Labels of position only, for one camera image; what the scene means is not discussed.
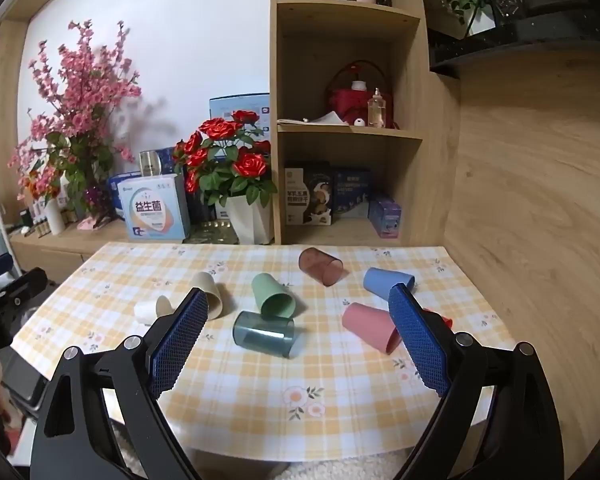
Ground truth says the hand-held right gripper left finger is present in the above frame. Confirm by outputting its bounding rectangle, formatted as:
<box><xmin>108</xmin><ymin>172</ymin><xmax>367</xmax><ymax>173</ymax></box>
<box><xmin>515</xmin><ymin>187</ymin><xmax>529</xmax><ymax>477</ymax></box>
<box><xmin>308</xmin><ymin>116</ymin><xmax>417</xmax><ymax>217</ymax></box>
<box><xmin>30</xmin><ymin>287</ymin><xmax>208</xmax><ymax>480</ymax></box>

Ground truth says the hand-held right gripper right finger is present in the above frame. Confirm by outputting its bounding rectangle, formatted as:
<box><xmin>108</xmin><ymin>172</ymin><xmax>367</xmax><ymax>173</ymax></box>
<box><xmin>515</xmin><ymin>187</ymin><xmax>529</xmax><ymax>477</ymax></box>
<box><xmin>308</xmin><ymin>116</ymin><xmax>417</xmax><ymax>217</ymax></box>
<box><xmin>387</xmin><ymin>283</ymin><xmax>566</xmax><ymax>480</ymax></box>

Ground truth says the red cup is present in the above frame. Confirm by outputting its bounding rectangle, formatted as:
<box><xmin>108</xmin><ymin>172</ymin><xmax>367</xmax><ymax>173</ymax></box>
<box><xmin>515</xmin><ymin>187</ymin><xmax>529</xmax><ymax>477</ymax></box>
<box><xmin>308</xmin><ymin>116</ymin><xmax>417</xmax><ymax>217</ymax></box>
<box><xmin>423</xmin><ymin>307</ymin><xmax>454</xmax><ymax>331</ymax></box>

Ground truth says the white cup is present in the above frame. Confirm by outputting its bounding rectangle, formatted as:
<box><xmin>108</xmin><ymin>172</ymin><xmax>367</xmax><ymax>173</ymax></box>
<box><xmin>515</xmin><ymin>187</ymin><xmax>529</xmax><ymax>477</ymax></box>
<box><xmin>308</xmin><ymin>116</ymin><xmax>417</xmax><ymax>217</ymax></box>
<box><xmin>134</xmin><ymin>295</ymin><xmax>175</xmax><ymax>326</ymax></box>

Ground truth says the pink cup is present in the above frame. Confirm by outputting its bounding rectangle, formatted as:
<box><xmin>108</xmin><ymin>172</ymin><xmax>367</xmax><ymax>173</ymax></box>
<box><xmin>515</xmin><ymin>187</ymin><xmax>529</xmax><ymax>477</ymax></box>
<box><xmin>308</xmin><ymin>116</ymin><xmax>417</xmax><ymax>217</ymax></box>
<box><xmin>342</xmin><ymin>302</ymin><xmax>401</xmax><ymax>355</ymax></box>

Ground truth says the beige cup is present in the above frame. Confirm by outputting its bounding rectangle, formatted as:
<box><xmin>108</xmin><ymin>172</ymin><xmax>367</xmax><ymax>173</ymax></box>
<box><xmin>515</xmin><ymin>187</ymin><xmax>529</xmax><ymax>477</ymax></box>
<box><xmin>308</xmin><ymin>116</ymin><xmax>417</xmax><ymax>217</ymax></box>
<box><xmin>189</xmin><ymin>272</ymin><xmax>224</xmax><ymax>320</ymax></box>

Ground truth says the blue cup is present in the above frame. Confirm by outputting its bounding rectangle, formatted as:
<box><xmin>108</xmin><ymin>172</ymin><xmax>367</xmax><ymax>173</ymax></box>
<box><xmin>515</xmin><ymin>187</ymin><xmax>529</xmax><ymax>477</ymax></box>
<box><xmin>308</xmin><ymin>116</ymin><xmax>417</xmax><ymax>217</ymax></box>
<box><xmin>363</xmin><ymin>267</ymin><xmax>416</xmax><ymax>302</ymax></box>

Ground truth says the teal transparent cup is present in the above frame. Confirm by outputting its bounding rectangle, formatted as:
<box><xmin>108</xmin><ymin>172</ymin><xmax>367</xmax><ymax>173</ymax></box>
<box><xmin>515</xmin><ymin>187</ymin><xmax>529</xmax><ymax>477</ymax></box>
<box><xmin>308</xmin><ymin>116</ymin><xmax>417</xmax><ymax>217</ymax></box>
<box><xmin>232</xmin><ymin>310</ymin><xmax>296</xmax><ymax>359</ymax></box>

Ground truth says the green cup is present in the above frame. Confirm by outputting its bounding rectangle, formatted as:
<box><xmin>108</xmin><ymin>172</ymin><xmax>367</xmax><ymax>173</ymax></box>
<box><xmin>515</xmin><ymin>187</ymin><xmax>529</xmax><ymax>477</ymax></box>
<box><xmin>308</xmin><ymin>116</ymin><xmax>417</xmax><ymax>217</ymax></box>
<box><xmin>251</xmin><ymin>273</ymin><xmax>296</xmax><ymax>319</ymax></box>

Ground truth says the brown transparent cup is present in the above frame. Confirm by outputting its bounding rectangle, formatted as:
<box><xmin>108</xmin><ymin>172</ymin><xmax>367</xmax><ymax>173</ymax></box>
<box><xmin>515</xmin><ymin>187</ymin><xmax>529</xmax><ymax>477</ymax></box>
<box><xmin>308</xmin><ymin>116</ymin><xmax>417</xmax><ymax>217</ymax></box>
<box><xmin>298</xmin><ymin>247</ymin><xmax>344</xmax><ymax>287</ymax></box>

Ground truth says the row of small brown bottles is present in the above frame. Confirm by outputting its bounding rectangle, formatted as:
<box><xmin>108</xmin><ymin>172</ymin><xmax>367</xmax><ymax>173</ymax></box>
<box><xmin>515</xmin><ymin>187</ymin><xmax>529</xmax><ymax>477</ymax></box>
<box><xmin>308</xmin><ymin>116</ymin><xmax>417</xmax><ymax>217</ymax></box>
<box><xmin>19</xmin><ymin>207</ymin><xmax>78</xmax><ymax>239</ymax></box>

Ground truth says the low wooden cabinet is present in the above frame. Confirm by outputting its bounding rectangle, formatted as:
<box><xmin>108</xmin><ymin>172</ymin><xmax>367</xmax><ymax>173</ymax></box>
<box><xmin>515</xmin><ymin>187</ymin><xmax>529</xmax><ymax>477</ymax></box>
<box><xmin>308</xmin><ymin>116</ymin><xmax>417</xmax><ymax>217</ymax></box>
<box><xmin>9</xmin><ymin>217</ymin><xmax>131</xmax><ymax>285</ymax></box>

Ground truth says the black flat tray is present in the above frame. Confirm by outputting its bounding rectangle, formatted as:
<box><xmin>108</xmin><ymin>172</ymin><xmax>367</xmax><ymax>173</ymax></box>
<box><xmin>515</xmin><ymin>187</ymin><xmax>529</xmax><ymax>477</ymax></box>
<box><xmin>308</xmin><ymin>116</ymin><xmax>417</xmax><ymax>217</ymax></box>
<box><xmin>0</xmin><ymin>346</ymin><xmax>51</xmax><ymax>413</ymax></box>

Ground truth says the yellow plaid tablecloth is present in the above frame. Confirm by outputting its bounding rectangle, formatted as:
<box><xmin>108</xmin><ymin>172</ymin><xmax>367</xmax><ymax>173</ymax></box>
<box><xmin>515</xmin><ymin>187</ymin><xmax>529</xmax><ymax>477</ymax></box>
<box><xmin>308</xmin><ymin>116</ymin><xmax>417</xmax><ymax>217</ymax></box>
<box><xmin>10</xmin><ymin>241</ymin><xmax>519</xmax><ymax>461</ymax></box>

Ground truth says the gold tray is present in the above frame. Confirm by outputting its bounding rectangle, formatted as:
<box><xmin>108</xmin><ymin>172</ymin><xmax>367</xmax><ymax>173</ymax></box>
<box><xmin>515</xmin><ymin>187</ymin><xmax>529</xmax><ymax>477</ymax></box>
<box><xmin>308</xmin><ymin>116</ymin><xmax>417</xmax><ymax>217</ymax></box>
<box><xmin>190</xmin><ymin>220</ymin><xmax>240</xmax><ymax>245</ymax></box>

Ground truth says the purple box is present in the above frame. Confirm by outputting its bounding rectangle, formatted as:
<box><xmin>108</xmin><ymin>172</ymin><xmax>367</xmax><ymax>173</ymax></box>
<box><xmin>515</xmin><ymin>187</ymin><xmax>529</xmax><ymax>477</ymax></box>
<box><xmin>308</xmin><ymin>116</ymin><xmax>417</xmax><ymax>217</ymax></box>
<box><xmin>368</xmin><ymin>193</ymin><xmax>402</xmax><ymax>239</ymax></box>

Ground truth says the white and blue carton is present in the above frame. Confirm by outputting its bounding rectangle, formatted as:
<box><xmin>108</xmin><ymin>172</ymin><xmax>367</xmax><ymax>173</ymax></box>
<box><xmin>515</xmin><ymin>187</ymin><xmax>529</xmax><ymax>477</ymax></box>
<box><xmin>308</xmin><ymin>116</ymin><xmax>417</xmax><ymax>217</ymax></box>
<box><xmin>118</xmin><ymin>174</ymin><xmax>192</xmax><ymax>241</ymax></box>

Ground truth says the white faceted vase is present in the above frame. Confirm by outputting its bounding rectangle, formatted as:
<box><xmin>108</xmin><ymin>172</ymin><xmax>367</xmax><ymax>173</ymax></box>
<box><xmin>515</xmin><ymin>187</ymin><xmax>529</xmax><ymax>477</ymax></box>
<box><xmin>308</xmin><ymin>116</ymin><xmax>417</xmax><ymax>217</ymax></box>
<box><xmin>226</xmin><ymin>194</ymin><xmax>273</xmax><ymax>246</ymax></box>

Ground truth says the dark blue box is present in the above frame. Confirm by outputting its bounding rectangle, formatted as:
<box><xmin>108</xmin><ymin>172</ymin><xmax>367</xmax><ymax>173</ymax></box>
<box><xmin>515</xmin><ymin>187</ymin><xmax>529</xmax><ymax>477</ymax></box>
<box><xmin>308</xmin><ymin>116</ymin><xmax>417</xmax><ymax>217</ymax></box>
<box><xmin>330</xmin><ymin>167</ymin><xmax>373</xmax><ymax>220</ymax></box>

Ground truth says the pink blossom bouquet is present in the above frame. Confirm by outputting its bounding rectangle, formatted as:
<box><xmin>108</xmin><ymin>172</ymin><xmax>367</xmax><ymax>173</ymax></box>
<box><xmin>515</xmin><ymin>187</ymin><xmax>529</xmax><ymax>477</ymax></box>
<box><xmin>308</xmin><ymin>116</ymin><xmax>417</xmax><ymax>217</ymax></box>
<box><xmin>7</xmin><ymin>19</ymin><xmax>143</xmax><ymax>221</ymax></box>

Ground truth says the metal tumbler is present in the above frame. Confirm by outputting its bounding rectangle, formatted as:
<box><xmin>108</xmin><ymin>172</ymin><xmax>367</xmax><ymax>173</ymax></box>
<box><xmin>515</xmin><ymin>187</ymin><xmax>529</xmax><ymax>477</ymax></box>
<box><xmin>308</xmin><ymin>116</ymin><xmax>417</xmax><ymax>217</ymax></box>
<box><xmin>139</xmin><ymin>150</ymin><xmax>162</xmax><ymax>179</ymax></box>

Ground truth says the dark cookie box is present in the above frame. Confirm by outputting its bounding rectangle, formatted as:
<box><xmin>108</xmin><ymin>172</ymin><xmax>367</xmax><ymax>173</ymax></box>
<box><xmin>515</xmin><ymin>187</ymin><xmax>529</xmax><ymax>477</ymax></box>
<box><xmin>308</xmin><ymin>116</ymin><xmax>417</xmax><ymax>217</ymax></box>
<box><xmin>285</xmin><ymin>161</ymin><xmax>334</xmax><ymax>226</ymax></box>

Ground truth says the red rose bouquet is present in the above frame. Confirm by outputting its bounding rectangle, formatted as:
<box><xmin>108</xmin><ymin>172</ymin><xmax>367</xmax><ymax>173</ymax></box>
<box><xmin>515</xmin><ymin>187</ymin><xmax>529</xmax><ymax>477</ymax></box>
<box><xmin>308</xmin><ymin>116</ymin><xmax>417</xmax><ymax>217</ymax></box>
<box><xmin>172</xmin><ymin>109</ymin><xmax>276</xmax><ymax>208</ymax></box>

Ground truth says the clear perfume bottle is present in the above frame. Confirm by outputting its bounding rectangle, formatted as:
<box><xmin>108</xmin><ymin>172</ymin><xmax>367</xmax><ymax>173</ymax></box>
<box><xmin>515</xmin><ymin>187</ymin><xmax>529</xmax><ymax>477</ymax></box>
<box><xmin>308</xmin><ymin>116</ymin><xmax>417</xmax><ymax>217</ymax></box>
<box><xmin>368</xmin><ymin>88</ymin><xmax>387</xmax><ymax>129</ymax></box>

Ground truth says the stack of papers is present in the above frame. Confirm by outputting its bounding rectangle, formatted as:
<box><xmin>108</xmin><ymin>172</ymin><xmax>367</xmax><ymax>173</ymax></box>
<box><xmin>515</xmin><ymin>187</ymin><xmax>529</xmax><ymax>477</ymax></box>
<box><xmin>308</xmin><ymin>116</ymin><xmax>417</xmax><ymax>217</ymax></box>
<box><xmin>278</xmin><ymin>110</ymin><xmax>351</xmax><ymax>127</ymax></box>

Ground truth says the large light blue box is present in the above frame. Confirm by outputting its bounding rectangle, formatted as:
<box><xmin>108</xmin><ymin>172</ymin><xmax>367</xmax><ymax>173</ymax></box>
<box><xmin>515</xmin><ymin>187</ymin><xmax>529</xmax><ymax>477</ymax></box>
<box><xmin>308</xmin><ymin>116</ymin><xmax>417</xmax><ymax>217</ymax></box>
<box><xmin>209</xmin><ymin>93</ymin><xmax>272</xmax><ymax>147</ymax></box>

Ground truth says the black speckled counter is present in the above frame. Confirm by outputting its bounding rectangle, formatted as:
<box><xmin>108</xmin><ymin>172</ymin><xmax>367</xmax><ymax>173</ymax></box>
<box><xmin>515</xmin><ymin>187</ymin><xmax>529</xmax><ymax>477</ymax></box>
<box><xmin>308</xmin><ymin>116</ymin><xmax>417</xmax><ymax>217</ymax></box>
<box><xmin>427</xmin><ymin>0</ymin><xmax>600</xmax><ymax>80</ymax></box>

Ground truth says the wooden shelf unit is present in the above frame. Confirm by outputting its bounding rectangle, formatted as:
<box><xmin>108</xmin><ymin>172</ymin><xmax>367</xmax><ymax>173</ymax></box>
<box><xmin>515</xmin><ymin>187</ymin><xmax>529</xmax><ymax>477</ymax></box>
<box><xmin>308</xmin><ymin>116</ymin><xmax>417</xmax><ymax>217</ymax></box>
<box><xmin>269</xmin><ymin>0</ymin><xmax>462</xmax><ymax>248</ymax></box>

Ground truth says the red basket with handle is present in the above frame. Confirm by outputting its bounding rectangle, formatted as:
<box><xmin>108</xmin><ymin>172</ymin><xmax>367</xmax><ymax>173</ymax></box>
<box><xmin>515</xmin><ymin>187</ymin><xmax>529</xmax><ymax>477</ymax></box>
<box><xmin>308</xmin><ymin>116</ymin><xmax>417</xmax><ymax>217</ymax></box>
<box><xmin>325</xmin><ymin>61</ymin><xmax>396</xmax><ymax>130</ymax></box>

